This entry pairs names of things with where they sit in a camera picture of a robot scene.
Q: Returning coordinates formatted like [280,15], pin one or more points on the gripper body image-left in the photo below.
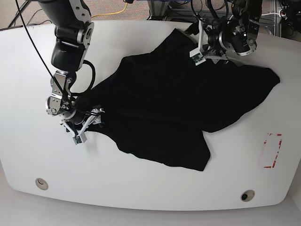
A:
[77,123]

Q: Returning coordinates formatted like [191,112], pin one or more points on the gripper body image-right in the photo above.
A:
[209,43]

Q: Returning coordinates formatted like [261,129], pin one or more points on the black t-shirt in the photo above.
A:
[158,105]

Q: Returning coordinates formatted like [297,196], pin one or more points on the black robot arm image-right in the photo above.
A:
[236,31]

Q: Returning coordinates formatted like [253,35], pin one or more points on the red tape rectangle marking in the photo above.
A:
[271,150]

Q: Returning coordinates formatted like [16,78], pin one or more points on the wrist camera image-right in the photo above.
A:
[197,57]

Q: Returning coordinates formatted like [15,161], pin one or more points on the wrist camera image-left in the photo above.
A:
[79,139]

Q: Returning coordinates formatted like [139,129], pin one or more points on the left table cable grommet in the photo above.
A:
[41,184]

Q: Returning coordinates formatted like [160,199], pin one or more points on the table cable grommet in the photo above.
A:
[247,195]
[41,184]

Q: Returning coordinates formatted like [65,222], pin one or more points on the aluminium frame stand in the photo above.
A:
[183,10]

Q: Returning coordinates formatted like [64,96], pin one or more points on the right table cable grommet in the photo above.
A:
[247,195]

